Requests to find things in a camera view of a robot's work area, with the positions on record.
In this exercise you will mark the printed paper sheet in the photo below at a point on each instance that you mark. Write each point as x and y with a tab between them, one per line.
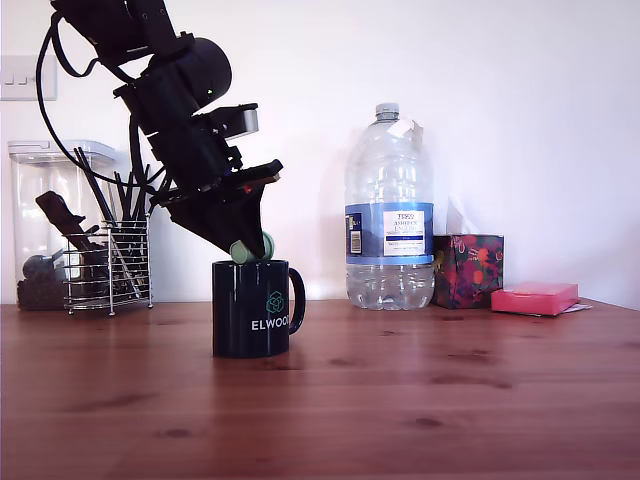
581	308

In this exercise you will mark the black Elwood mug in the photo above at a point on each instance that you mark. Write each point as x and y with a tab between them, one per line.
240	310

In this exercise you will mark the dark jar contents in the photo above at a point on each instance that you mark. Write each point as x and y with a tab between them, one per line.
37	297

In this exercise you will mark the large clear water bottle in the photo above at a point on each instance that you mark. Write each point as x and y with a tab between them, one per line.
387	240

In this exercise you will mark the black kitchen tool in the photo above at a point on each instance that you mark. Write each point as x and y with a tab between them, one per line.
57	210

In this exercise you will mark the pale green coffee capsule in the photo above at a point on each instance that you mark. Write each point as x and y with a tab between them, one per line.
240	252

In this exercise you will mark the long black chopstick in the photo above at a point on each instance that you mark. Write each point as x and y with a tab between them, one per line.
92	184

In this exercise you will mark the black round utensil head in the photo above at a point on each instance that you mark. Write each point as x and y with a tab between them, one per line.
36	267

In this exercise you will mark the clear plastic storage jar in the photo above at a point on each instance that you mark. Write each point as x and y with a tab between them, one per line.
30	225

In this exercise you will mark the white tissue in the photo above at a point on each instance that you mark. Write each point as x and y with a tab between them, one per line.
460	220

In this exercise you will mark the pink flat box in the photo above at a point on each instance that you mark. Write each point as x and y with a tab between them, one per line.
534	300

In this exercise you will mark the floral tissue box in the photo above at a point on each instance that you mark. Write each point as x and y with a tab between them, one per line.
467	272

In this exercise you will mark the grey chopstick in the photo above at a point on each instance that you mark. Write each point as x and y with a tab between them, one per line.
111	200

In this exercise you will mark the grey camera box with bracket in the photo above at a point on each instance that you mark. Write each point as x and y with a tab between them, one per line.
247	122

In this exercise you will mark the white light switch plate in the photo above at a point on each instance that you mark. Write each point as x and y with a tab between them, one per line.
20	92

